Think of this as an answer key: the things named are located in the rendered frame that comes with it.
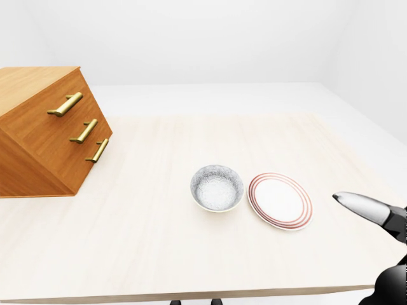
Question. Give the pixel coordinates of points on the wooden cabinet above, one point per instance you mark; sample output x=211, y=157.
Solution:
x=22, y=165

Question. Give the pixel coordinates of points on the silver and black right hand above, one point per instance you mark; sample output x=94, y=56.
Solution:
x=369, y=207

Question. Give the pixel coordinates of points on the medium wooden cabinet drawer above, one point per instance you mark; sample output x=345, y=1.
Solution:
x=60, y=149

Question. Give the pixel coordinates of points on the small wooden cabinet drawer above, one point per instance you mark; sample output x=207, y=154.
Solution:
x=83, y=171

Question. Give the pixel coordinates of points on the small black rounded shape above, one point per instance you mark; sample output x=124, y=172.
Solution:
x=216, y=302
x=175, y=302

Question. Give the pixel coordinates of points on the large wooden cabinet drawer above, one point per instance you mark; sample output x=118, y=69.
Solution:
x=35, y=124

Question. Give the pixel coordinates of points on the grey patterned bowl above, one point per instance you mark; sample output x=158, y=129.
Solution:
x=217, y=190

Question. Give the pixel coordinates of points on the white plate with red rings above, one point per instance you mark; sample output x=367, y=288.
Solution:
x=280, y=200

